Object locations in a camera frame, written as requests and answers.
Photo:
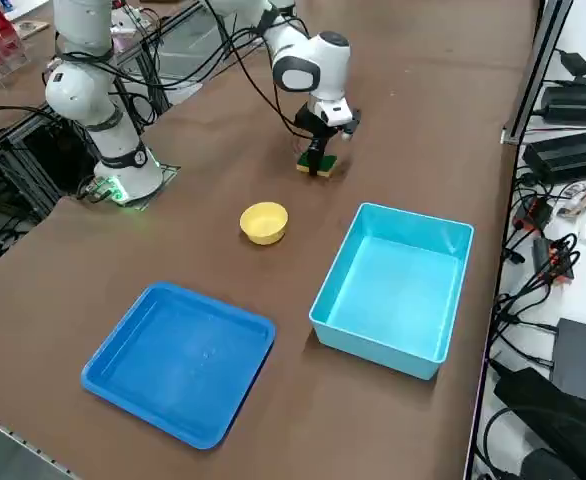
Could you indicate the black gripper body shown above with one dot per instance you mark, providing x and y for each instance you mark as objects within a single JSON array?
[{"x": 313, "y": 125}]

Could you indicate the green and yellow sponge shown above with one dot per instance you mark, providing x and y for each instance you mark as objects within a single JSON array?
[{"x": 329, "y": 162}]

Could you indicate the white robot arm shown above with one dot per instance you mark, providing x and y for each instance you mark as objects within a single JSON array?
[{"x": 78, "y": 90}]

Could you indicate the yellow bowl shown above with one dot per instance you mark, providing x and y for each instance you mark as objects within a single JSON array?
[{"x": 263, "y": 222}]

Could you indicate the dark blue tray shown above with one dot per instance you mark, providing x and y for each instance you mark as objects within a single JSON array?
[{"x": 183, "y": 360}]

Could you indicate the light blue bin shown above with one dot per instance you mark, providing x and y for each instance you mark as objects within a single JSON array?
[{"x": 398, "y": 290}]

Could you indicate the white box device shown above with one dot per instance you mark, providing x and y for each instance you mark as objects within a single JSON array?
[{"x": 125, "y": 20}]

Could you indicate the red and black device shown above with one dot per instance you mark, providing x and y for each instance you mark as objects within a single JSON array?
[{"x": 535, "y": 212}]

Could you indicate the black device orange plugs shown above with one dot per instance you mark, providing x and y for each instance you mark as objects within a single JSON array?
[{"x": 543, "y": 255}]

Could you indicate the long black power supply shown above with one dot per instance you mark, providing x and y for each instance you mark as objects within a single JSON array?
[
  {"x": 568, "y": 155},
  {"x": 578, "y": 102}
]

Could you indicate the black equipment rack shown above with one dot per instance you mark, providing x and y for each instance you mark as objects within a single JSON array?
[{"x": 58, "y": 155}]

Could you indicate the small black power adapter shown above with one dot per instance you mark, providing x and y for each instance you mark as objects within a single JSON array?
[{"x": 575, "y": 62}]

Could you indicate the flat black box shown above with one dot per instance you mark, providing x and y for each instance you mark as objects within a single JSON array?
[{"x": 585, "y": 360}]

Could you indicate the aluminium frame post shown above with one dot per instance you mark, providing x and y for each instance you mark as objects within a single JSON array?
[{"x": 530, "y": 85}]

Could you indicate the aluminium table frame rail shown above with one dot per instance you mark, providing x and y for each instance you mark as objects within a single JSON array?
[{"x": 23, "y": 444}]

